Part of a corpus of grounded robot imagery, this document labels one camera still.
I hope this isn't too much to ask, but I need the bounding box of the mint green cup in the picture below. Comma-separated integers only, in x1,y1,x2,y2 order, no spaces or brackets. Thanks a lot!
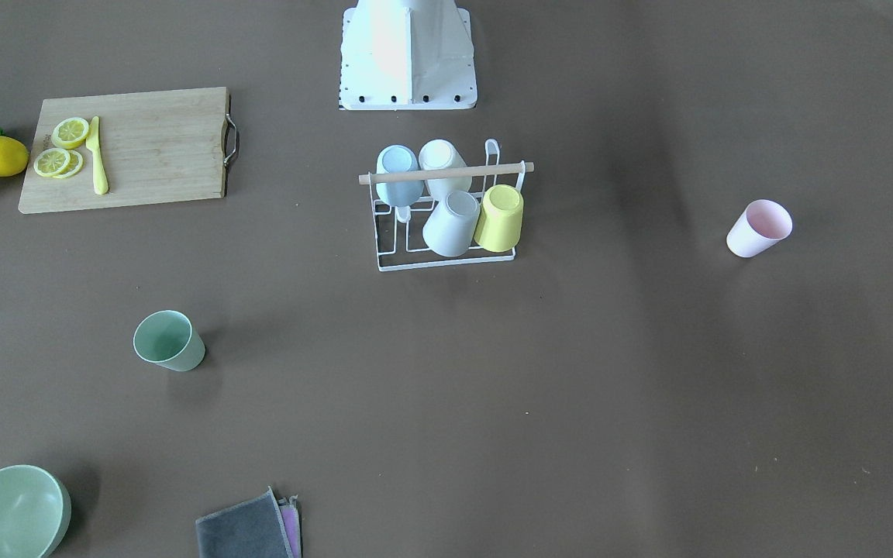
133,309,206,372

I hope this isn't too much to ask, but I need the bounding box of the pink cup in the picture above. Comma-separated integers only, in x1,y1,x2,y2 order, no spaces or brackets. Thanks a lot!
726,200,793,258

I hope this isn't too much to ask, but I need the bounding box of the grey cup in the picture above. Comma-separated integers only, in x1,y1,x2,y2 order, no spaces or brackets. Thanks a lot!
422,191,481,257

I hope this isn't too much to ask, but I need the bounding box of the yellow cup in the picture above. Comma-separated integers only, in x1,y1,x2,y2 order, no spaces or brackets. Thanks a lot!
474,184,524,252

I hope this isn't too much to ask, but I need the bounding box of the white cream cup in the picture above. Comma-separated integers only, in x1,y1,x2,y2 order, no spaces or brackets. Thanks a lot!
418,139,472,202

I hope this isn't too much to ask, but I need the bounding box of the light blue cup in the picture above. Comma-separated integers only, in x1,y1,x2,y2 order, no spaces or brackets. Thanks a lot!
375,145,425,208

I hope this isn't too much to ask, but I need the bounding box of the purple folded cloth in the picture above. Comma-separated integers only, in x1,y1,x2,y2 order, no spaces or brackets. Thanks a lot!
278,495,302,558

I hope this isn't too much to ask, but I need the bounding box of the bamboo cutting board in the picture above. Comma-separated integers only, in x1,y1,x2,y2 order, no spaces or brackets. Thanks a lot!
19,86,239,213

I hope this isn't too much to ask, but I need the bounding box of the grey folded cloth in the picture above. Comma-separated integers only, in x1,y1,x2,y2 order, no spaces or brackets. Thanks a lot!
195,488,290,557

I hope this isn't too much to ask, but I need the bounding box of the yellow plastic knife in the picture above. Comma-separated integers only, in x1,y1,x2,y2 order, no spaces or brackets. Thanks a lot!
85,116,109,195

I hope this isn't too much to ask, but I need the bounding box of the lemon slice lower back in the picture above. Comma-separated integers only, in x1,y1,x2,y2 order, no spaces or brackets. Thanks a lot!
53,150,84,179

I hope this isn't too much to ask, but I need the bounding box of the lemon slice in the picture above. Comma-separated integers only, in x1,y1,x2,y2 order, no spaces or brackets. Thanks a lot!
53,150,84,179
32,147,72,177
50,117,90,150

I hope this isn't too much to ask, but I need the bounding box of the lemon slice upper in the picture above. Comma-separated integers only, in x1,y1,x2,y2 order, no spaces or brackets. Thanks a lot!
50,117,90,150

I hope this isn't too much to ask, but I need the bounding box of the lemon slice lower front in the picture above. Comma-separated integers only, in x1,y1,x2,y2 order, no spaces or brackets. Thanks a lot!
32,147,72,177

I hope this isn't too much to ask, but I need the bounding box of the green bowl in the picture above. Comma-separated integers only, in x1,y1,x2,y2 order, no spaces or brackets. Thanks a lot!
0,465,72,557

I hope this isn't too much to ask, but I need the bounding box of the white wire cup rack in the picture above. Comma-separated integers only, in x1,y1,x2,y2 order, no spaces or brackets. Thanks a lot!
359,139,534,271

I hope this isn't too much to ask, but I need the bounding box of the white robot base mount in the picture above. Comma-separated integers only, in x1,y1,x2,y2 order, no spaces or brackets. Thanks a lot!
338,1,478,111

